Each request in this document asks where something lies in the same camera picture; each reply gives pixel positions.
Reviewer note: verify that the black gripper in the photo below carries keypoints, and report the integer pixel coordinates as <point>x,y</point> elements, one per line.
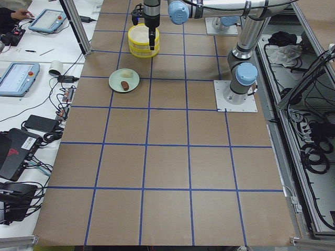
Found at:
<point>151,22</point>

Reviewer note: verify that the white bun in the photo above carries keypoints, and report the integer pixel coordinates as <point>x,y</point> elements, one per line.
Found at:
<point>126,74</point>

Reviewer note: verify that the brown bun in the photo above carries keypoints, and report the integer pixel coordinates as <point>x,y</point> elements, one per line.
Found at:
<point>125,86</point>

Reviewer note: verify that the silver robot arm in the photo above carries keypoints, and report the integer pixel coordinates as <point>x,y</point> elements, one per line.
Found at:
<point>227,21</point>
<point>257,15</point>

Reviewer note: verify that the light green plate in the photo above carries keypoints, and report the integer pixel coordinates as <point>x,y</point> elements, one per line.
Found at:
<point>124,80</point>

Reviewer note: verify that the white tape roll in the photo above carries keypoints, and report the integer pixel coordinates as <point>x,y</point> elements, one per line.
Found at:
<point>56,68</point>

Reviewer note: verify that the upper blue teach pendant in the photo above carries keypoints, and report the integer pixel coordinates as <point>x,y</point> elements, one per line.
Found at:
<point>48,21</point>

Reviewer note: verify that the blue teach pendant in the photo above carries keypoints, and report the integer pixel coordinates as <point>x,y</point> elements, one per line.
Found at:
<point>18,78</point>
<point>48,21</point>

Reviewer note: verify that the black cloth bundle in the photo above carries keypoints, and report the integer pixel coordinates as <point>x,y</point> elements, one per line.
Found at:
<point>282,38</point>

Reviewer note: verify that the white crumpled cloth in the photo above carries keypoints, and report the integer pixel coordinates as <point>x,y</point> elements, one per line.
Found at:
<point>286,56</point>

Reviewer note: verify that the lower blue teach pendant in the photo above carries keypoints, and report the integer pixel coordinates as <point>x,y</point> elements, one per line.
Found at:
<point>18,78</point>

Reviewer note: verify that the black power adapter brick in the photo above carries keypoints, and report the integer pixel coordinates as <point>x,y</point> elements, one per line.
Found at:
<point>41,123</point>

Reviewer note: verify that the black red computer box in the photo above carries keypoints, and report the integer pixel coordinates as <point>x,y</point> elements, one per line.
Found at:
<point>23,146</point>

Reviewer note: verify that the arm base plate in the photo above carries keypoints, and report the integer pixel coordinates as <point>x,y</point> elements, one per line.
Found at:
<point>212,30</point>
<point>228,101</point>

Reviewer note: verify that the aluminium frame post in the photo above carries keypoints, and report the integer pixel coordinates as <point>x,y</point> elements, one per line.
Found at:
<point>76,24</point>

